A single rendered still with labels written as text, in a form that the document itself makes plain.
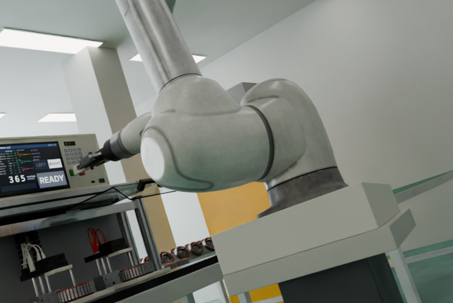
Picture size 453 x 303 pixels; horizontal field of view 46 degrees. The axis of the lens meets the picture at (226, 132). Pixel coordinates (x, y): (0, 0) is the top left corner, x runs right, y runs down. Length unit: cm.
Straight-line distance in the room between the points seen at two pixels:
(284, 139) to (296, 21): 621
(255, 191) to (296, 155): 426
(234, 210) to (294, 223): 452
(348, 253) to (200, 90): 39
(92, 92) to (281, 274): 522
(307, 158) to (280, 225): 16
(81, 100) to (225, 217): 211
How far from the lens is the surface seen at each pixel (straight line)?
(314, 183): 103
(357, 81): 675
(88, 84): 610
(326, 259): 94
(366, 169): 673
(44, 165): 183
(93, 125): 604
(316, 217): 94
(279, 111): 104
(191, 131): 91
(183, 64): 105
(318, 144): 106
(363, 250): 93
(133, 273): 172
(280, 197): 105
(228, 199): 549
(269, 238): 97
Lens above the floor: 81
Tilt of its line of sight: 11 degrees up
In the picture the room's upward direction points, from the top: 19 degrees counter-clockwise
